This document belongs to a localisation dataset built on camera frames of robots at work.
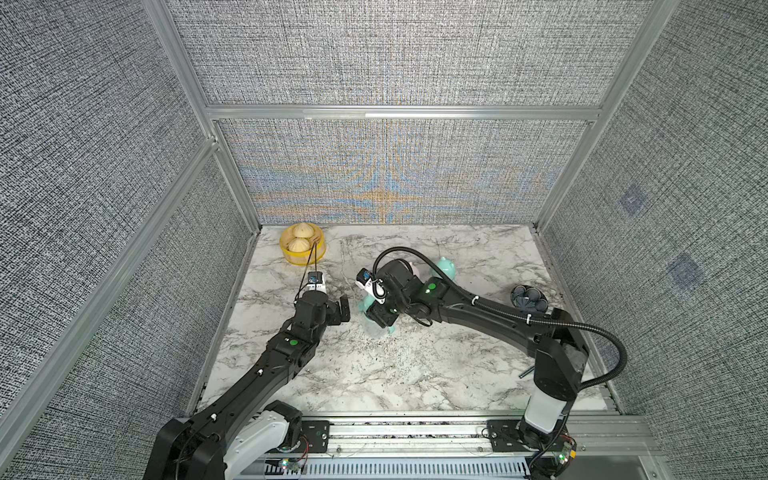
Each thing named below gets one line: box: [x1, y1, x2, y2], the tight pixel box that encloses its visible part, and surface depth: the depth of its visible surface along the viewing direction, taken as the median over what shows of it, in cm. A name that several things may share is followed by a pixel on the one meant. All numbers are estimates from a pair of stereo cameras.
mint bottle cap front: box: [438, 256, 457, 280], surface depth 87 cm
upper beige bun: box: [293, 222, 314, 238], surface depth 112 cm
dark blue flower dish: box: [510, 284, 549, 312], surface depth 97 cm
